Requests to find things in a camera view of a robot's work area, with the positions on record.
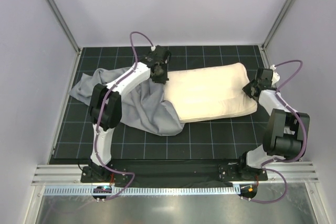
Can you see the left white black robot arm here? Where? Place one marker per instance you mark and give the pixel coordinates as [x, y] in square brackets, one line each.
[106, 103]

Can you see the left aluminium frame post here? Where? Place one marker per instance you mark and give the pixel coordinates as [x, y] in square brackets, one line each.
[61, 21]

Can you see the slotted grey cable duct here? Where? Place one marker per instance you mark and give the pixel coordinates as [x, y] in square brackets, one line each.
[95, 190]

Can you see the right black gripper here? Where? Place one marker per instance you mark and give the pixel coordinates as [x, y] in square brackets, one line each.
[250, 89]

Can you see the grey fabric pillowcase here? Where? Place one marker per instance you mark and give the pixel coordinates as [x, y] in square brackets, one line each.
[144, 108]

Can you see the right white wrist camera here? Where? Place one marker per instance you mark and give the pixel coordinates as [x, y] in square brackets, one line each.
[275, 75]

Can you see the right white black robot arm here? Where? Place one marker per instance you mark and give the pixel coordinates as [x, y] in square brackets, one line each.
[286, 135]

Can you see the black gridded cutting mat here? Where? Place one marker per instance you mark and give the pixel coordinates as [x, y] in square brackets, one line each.
[223, 138]

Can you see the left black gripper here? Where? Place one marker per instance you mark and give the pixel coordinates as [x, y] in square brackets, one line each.
[160, 77]

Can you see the cream white pillow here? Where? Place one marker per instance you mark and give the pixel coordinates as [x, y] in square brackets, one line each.
[209, 93]

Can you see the aluminium front rail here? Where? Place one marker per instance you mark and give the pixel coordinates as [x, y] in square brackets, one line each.
[299, 172]

